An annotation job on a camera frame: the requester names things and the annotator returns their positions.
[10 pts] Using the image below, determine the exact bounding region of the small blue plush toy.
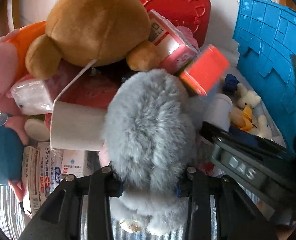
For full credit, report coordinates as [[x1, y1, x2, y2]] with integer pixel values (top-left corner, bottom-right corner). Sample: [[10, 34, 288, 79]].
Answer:
[[222, 74, 240, 94]]

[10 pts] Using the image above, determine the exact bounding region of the white box with blue label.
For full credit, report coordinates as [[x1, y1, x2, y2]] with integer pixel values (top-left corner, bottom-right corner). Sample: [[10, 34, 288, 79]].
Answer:
[[62, 150, 106, 180]]

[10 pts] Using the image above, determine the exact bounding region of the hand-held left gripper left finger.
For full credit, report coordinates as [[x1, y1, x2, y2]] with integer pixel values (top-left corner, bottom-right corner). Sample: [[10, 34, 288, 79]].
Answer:
[[18, 166, 125, 240]]

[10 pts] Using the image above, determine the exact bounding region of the small white round object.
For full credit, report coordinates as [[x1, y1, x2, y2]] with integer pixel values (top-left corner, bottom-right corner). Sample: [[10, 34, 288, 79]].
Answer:
[[24, 118, 51, 142]]

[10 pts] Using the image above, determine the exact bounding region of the red hard carry case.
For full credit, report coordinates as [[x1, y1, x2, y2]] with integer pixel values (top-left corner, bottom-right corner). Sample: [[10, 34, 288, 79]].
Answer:
[[132, 0, 211, 48]]

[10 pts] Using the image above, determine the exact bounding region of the red tissue pack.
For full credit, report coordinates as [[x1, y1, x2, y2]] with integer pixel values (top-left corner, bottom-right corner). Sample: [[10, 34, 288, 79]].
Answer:
[[44, 60, 121, 110]]

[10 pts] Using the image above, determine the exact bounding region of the orange plush toy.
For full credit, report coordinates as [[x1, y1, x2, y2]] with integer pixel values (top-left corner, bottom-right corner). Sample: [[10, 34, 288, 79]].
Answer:
[[0, 21, 47, 78]]

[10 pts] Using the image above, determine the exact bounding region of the blue plastic storage crate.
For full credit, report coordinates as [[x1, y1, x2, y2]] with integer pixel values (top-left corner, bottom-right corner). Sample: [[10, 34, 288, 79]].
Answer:
[[232, 0, 296, 159]]

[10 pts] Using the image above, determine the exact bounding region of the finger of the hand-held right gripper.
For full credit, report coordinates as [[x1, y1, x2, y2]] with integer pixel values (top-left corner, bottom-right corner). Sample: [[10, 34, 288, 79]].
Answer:
[[199, 121, 288, 158]]

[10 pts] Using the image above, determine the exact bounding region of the white paper hang tag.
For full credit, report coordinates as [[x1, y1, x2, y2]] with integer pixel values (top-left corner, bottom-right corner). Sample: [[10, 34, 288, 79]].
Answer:
[[49, 102, 109, 151]]

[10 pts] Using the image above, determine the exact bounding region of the pink white tissue pack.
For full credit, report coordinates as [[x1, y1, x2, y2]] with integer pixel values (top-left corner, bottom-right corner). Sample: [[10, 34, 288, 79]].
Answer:
[[148, 9, 199, 74]]

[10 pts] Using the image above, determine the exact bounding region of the small white plush toy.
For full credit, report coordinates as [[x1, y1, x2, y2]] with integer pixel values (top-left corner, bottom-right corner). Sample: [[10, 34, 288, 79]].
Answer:
[[236, 82, 262, 109]]

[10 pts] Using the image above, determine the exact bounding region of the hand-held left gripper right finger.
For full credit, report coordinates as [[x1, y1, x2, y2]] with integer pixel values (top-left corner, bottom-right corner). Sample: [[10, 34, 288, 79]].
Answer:
[[176, 166, 279, 240]]

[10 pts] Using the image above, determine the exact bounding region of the clear wrapped tissue pack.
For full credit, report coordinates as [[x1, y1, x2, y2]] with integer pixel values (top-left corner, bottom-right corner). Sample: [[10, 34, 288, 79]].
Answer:
[[10, 76, 55, 115]]

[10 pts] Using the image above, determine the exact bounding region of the white plastic bottle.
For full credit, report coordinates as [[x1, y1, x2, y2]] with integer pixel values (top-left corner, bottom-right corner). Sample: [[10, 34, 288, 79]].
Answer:
[[204, 93, 233, 132]]

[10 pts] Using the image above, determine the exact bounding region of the white red wipes pack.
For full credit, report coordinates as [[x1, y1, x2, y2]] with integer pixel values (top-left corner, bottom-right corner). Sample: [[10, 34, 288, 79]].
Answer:
[[22, 142, 66, 218]]

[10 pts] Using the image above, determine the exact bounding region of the dark blue plush toy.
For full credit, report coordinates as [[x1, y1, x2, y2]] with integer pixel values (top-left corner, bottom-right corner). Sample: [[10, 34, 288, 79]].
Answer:
[[0, 120, 25, 186]]

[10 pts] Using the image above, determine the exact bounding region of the grey fluffy plush toy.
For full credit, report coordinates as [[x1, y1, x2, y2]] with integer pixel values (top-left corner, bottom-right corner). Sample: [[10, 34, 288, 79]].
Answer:
[[99, 69, 206, 235]]

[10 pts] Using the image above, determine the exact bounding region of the orange box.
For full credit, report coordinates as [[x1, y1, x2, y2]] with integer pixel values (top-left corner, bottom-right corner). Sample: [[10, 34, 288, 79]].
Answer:
[[179, 44, 231, 97]]

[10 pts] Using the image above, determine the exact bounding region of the brown teddy bear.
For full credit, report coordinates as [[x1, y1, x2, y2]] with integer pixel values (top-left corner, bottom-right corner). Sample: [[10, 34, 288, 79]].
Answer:
[[25, 0, 161, 80]]

